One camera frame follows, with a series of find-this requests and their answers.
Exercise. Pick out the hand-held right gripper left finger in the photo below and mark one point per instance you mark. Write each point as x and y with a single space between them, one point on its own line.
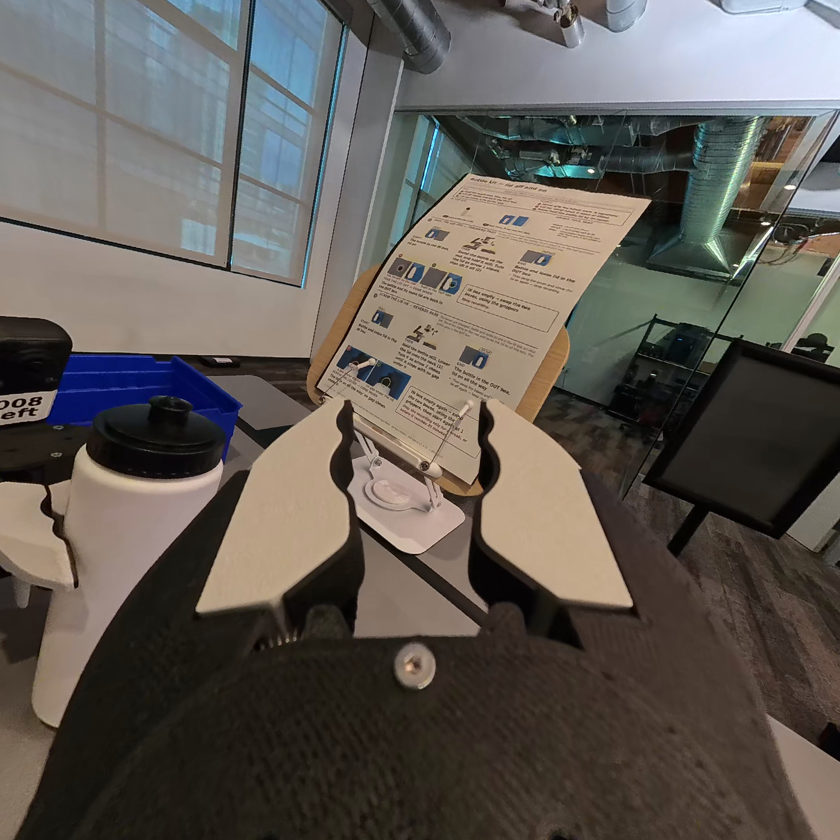
282 525

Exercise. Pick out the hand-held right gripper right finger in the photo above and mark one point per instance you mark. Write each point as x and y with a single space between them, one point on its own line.
551 525

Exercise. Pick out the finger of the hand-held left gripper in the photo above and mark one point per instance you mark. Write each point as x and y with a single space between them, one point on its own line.
59 504
26 538

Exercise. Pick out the white plastic bottle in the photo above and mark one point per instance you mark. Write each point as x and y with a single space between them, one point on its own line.
131 558

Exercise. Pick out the blue plastic bin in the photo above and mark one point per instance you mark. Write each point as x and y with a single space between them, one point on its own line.
131 380

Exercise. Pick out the black bottle lid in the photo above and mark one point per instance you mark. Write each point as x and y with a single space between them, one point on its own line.
157 439

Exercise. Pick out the black shelf rack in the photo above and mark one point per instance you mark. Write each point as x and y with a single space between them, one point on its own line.
656 367

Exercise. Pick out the printed instruction sheet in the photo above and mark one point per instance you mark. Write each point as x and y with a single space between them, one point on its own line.
492 295

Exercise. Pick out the silver ceiling pipe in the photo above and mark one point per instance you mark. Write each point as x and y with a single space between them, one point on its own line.
571 23

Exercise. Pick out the silver ventilation duct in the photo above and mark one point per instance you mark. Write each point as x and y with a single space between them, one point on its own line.
715 190
420 33

